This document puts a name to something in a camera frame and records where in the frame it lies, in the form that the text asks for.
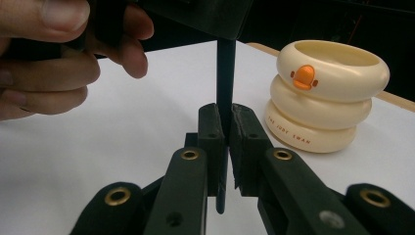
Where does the cream ribbed duck cup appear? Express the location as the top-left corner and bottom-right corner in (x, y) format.
(264, 39), (392, 155)

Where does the black-handled makeup brush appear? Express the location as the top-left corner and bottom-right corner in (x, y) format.
(215, 38), (237, 215)

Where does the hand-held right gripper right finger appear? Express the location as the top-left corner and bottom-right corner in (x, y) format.
(228, 103), (274, 198)

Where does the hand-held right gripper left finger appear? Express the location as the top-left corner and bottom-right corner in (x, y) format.
(185, 102), (228, 198)

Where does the white table cover board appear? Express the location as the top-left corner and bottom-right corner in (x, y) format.
(0, 40), (415, 235)

